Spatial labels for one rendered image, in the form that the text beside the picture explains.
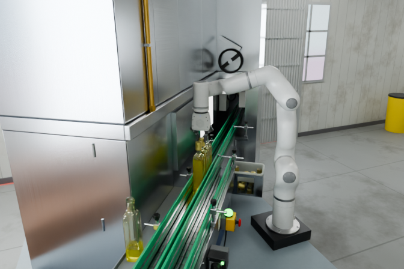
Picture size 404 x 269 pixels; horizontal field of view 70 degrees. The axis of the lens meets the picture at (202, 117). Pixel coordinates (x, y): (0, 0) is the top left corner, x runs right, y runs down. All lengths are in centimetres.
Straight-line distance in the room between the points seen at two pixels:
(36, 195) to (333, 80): 531
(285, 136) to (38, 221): 127
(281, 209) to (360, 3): 500
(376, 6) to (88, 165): 596
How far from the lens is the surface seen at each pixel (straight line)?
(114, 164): 122
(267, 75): 149
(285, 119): 157
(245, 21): 257
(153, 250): 126
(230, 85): 149
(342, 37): 600
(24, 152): 149
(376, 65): 673
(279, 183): 162
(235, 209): 207
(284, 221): 179
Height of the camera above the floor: 189
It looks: 16 degrees down
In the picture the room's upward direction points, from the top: 1 degrees counter-clockwise
